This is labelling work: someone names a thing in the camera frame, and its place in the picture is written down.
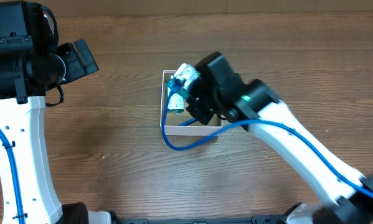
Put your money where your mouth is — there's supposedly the white cardboard box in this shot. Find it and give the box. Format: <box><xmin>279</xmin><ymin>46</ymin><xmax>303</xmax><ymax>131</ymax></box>
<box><xmin>159</xmin><ymin>70</ymin><xmax>223</xmax><ymax>136</ymax></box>

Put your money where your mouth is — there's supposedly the blue disposable razor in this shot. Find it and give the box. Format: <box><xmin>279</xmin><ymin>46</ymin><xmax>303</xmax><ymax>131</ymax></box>
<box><xmin>179</xmin><ymin>118</ymin><xmax>197</xmax><ymax>126</ymax></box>

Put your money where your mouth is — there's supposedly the green white soap packet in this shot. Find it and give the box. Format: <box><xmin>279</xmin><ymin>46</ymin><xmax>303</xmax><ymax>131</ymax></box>
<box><xmin>167</xmin><ymin>88</ymin><xmax>185</xmax><ymax>116</ymax></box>

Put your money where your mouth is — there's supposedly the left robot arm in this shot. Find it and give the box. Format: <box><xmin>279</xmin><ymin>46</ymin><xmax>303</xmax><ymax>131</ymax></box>
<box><xmin>0</xmin><ymin>1</ymin><xmax>111</xmax><ymax>223</ymax></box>

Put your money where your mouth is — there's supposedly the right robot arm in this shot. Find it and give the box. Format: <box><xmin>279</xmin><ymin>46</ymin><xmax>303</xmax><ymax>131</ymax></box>
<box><xmin>178</xmin><ymin>52</ymin><xmax>373</xmax><ymax>223</ymax></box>

